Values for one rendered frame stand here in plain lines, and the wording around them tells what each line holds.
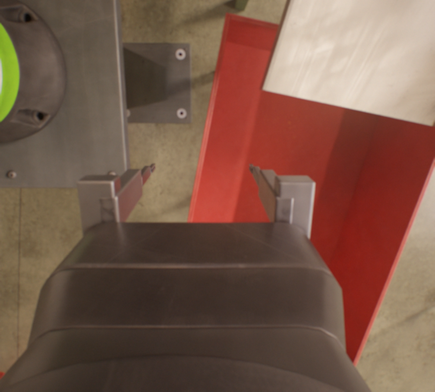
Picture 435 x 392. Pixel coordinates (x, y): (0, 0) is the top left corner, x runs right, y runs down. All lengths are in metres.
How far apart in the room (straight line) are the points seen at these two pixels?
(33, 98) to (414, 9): 0.41
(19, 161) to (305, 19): 0.36
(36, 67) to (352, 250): 0.71
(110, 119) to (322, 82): 0.27
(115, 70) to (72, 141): 0.09
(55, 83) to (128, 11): 0.99
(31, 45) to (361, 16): 0.35
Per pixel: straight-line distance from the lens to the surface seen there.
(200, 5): 1.29
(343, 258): 0.83
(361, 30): 0.43
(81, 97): 0.36
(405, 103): 0.50
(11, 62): 0.31
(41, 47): 0.35
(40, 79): 0.34
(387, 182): 0.72
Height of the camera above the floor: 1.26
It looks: 75 degrees down
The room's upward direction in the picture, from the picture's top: 175 degrees clockwise
